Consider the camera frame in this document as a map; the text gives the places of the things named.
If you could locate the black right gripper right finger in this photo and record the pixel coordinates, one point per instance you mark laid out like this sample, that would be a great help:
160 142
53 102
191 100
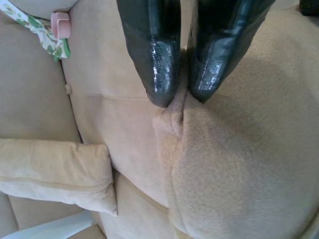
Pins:
214 54

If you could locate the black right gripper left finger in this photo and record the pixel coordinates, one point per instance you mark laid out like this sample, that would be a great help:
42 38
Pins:
154 49

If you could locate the large beige fleece pillow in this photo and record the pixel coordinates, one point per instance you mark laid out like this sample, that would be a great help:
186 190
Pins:
236 154

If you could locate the beige fabric sofa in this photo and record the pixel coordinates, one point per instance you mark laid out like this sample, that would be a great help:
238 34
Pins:
30 87

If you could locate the beige rectangular zippered pillow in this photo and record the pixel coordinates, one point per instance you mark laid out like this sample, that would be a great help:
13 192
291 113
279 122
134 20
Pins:
54 169

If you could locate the pink plastic clip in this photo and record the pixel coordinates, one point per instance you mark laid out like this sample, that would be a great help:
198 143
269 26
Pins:
61 25

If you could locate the green white patterned cloth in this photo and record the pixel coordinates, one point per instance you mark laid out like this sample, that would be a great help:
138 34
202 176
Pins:
47 37

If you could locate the pale grey cushion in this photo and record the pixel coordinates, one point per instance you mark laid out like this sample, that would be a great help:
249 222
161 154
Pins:
37 7

